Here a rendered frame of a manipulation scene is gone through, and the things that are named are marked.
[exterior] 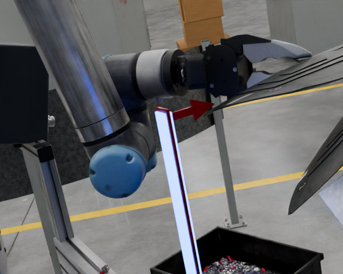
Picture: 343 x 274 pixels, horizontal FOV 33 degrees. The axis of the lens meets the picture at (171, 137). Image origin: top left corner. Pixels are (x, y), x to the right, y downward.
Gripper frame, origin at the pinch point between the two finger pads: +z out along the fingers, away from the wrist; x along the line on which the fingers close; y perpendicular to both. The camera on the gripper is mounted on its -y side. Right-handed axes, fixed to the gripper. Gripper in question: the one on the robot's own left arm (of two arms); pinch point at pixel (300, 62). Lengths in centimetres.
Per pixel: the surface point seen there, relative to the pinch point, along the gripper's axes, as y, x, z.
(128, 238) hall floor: 174, 100, -141
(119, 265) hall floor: 148, 103, -131
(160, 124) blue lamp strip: -24.1, 3.0, -9.7
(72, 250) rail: 6, 32, -47
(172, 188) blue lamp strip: -23.2, 10.3, -9.7
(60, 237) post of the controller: 8, 30, -52
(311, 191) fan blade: 9.4, 20.9, -2.3
